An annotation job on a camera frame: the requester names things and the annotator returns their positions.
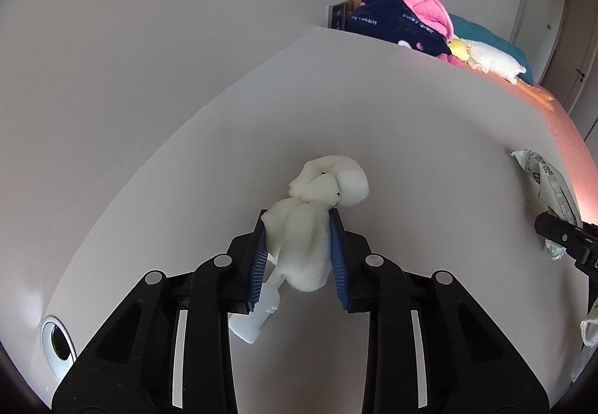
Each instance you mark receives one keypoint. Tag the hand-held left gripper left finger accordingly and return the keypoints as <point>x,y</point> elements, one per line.
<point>257,264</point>

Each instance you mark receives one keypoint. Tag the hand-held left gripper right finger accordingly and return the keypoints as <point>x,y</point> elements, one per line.
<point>338,264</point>

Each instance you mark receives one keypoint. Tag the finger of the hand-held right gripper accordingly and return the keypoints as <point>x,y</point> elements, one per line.
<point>570,238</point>

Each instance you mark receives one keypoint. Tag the white foam piece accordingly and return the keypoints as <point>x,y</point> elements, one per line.
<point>303,236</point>

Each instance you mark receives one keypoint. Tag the crinkled printed plastic wrapper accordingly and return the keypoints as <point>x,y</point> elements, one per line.
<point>546,180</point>

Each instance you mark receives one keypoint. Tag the bed with pink sheet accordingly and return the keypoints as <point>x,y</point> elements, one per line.
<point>563,119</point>

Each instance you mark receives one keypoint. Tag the white room door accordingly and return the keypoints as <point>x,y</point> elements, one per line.
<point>581,44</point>

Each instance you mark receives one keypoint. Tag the white goose plush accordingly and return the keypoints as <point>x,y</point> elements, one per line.
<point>490,58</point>

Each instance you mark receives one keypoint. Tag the yellow duck plush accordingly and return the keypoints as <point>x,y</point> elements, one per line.
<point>457,50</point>

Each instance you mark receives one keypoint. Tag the teal pillow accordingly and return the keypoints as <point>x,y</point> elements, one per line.
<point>469,27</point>

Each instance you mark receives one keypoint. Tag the navy fleece garment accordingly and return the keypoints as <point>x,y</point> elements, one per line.
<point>387,21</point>

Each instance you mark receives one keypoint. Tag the black flat device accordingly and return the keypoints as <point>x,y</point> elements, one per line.
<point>339,14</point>

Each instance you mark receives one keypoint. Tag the pink fleece garment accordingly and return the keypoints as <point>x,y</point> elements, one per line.
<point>425,7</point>

